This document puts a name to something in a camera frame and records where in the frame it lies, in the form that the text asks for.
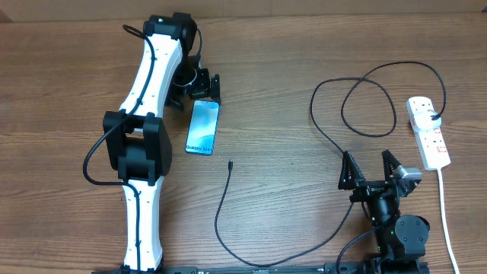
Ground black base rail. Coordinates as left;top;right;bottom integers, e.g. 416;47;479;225
92;263;431;274

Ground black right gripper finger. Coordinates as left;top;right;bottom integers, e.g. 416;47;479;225
381;150;401;181
338;151;366;190

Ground white charger plug adapter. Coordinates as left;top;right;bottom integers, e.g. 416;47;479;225
411;110;442;132

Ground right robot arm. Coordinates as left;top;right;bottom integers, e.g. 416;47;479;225
335;150;430;273

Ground blue Galaxy smartphone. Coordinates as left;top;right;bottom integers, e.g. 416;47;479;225
185;100;220;155

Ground white power strip cord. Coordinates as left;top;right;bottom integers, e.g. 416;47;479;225
436;168;460;274

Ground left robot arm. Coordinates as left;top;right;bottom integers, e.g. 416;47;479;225
103;12;221;273

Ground white power strip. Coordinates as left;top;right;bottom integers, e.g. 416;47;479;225
406;97;451;170

